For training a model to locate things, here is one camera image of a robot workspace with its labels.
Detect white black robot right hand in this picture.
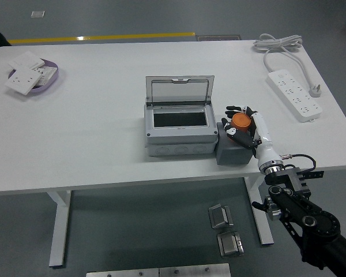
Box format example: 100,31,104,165
221,104,285,174

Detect orange cylinder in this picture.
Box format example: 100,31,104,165
230,113,253,134

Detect grey electrical box clear lid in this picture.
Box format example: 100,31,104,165
144,75,219,158

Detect grey cube with round hole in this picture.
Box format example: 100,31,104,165
216,121,256,166

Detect black table control panel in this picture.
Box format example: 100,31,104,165
301,170,325,179

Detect white table leg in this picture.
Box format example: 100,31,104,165
46,190,73,268
243,175,274,246

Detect metal plate with screws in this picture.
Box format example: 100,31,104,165
159,263,231,277
85,268,160,277

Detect purple tray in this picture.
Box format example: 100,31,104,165
7,59,60,93

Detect white panel with label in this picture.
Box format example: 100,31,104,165
31,65,58,87

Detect white socket panel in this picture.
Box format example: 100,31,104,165
4,69,43,95

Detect white power cord with plug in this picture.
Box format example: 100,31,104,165
253,33,324,99

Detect metal bracket block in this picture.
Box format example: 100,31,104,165
208,203,234,230
216,230,245,257

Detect white switch panel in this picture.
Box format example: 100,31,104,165
7,51,46,70

